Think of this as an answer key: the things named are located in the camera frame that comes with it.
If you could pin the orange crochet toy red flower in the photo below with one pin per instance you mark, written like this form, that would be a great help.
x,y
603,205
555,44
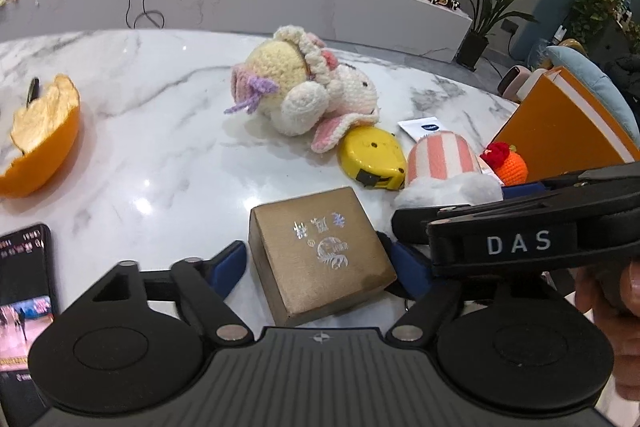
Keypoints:
x,y
510,164

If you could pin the brown gift box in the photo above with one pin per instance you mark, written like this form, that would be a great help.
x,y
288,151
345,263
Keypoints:
x,y
320,252

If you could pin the pink round device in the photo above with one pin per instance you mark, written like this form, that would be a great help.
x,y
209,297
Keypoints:
x,y
515,82

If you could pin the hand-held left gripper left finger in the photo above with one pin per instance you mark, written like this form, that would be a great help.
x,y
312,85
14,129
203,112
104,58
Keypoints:
x,y
234,259

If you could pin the orange peel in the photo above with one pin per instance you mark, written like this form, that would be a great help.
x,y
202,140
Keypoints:
x,y
42,142

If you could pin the black smartphone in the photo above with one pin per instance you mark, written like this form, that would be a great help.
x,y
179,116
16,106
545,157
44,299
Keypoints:
x,y
25,282

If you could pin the orange storage box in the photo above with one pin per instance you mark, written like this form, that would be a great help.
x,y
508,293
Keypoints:
x,y
555,132

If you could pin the potted plant black pot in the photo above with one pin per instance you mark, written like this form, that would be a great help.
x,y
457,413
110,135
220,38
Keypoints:
x,y
475,42

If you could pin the person's right hand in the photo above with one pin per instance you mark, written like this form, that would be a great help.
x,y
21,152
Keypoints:
x,y
617,332

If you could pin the pink striped white plush toy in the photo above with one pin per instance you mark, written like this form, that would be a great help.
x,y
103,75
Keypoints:
x,y
440,162

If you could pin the white packet blue label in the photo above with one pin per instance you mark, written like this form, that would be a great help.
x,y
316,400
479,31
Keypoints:
x,y
417,129

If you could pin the light blue cushion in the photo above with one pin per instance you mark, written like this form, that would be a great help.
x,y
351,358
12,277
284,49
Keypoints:
x,y
595,82

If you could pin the cream crochet plush toy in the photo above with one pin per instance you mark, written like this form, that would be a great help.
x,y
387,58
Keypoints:
x,y
300,82

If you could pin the green leafy houseplant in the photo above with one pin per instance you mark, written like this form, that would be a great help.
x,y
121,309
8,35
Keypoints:
x,y
597,2

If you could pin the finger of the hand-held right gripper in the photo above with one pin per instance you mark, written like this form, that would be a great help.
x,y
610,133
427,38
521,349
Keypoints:
x,y
410,224
600,179

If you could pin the yellow tape measure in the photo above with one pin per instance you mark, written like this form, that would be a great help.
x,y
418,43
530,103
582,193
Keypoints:
x,y
372,157

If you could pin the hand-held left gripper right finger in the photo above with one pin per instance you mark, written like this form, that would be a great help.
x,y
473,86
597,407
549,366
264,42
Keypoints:
x,y
407,267

